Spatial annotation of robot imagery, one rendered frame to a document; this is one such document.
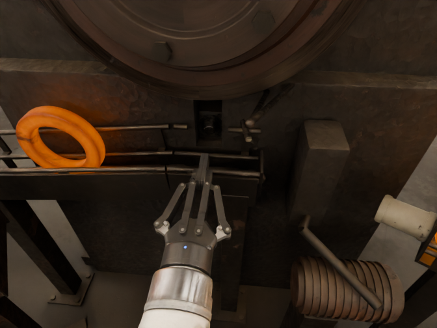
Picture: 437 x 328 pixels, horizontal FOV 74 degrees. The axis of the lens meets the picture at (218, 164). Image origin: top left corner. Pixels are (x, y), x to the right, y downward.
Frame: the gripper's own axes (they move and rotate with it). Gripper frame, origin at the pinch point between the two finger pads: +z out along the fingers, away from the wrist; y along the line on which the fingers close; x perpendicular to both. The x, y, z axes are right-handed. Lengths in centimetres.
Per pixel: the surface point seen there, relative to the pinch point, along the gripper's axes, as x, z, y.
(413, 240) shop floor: -77, 34, 87
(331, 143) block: 5.5, 4.1, 23.5
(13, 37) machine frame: 15.9, 19.4, -41.6
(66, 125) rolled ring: 4.5, 5.8, -28.5
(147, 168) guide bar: -3.6, 2.7, -12.3
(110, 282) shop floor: -75, 2, -41
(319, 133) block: 5.3, 6.9, 21.7
